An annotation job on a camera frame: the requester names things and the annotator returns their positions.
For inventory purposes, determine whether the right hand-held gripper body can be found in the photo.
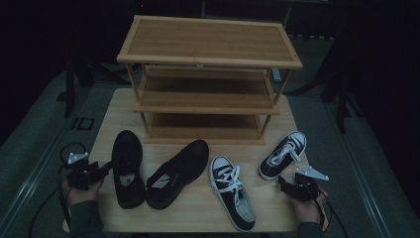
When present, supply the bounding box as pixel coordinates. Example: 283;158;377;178
290;166;330;202

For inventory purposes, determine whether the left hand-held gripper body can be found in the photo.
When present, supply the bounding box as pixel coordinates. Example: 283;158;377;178
66;152;100;191

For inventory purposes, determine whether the black and white canvas sneaker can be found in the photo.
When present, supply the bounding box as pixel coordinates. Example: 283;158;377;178
258;130;307;181
209;155;258;233

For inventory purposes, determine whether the wooden shoe rack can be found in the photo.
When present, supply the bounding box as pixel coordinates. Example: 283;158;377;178
116;14;304;147

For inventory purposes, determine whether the person's left hand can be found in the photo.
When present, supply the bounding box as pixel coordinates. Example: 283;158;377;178
61;178;105;208

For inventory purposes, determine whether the person's right hand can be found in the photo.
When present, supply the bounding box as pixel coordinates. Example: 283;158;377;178
290;186;330;226

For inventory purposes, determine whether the black shoe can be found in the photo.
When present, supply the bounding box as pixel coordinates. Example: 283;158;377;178
111;129;147;210
145;139;210;210

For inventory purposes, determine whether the black metal stand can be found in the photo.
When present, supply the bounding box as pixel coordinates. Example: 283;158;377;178
63;56;97;119

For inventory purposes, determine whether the black cable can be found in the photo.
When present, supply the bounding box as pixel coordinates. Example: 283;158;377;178
313;187;349;238
28;142;88;238

